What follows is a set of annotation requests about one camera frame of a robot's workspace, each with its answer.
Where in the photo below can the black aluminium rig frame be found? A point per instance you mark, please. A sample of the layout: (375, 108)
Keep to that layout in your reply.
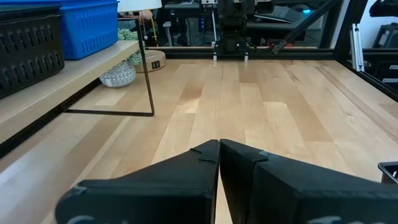
(295, 53)

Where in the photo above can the black equipment box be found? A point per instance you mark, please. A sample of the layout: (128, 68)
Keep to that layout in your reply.
(385, 35)

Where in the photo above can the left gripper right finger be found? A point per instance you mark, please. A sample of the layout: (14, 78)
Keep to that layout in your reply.
(311, 199)

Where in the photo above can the blue plastic perforated basket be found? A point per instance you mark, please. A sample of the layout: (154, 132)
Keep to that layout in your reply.
(90, 34)
(77, 2)

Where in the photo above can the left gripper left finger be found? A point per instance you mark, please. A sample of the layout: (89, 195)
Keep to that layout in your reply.
(149, 199)

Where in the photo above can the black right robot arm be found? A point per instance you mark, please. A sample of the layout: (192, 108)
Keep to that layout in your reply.
(231, 25)

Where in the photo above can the silver aluminium extrusion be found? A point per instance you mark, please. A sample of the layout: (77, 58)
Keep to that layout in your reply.
(357, 46)

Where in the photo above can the succulent in patterned white pot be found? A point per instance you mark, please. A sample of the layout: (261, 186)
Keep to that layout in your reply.
(118, 76)

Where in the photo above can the wooden shelf black metal legs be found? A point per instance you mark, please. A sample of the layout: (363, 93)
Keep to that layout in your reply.
(77, 70)

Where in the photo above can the round wooden lamp base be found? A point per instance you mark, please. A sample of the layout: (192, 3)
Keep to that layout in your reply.
(154, 60)

